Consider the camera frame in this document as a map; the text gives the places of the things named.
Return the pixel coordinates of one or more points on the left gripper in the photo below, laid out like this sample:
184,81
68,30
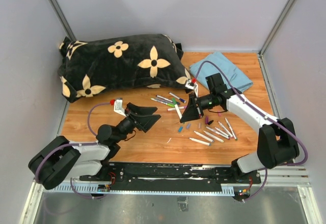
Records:
144,123

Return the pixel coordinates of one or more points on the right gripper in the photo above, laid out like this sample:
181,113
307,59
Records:
191,114

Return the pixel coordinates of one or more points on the bright blue pen cap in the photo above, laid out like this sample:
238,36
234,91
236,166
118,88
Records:
180,129

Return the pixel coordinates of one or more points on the magenta cap marker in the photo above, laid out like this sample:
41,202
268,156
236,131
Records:
173,108

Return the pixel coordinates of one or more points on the purple cap marker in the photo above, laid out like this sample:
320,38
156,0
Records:
219,133

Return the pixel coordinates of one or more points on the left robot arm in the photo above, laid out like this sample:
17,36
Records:
63,159

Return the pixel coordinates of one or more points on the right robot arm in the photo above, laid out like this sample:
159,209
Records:
276,142

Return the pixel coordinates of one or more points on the navy cap marker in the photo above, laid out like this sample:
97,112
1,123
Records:
166,99

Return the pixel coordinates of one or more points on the light blue folded cloth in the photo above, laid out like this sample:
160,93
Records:
237,78

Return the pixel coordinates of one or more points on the black floral pillow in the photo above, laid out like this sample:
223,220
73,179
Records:
90,68

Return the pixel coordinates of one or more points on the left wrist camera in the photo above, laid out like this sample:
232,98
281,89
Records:
118,106

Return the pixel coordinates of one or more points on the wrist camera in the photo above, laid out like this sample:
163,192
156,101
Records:
191,86
118,106

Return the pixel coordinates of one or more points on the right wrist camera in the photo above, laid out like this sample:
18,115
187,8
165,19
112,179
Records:
191,86

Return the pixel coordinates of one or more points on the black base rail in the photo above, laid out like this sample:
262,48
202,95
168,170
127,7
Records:
161,177

